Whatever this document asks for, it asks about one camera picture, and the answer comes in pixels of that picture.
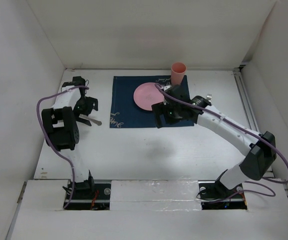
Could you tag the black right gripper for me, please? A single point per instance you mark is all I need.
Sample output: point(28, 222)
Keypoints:
point(157, 109)

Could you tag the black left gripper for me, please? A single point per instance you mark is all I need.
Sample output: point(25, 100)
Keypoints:
point(92, 104)

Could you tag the pink plastic plate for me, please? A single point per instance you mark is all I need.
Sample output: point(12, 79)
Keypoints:
point(147, 95)

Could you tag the dark blue cloth placemat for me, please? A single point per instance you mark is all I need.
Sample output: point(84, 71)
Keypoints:
point(125, 113)

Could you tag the pink plastic cup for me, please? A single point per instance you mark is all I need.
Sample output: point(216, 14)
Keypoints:
point(178, 71)

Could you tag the fork with green handle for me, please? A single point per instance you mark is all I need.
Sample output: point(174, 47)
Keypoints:
point(209, 97)

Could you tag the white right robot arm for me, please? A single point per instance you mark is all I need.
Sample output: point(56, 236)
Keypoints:
point(257, 148)

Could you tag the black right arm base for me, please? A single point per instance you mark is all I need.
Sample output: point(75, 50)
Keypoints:
point(214, 196)

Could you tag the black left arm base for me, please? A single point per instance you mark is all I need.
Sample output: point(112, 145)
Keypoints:
point(88, 195)

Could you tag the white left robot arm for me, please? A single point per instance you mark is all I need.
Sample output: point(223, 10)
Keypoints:
point(59, 125)

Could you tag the aluminium rail front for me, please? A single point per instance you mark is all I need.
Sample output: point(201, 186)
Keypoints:
point(153, 190)

